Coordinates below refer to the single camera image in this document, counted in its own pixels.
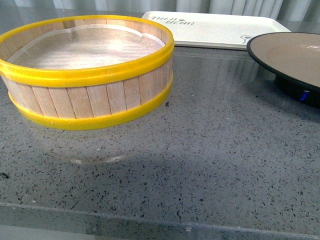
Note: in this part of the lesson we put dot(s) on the grey curtain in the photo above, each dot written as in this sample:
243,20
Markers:
284,10

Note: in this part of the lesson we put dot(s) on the bamboo steamer yellow bands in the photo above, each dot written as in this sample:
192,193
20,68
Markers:
87,98

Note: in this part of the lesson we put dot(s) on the white steamer liner cloth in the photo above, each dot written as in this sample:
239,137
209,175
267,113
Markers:
84,47

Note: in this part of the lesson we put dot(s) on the cream rectangular tray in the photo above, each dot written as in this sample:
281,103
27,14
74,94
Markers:
217,31

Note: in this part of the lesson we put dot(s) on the tan plate black rim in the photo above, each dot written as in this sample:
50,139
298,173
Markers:
294,58

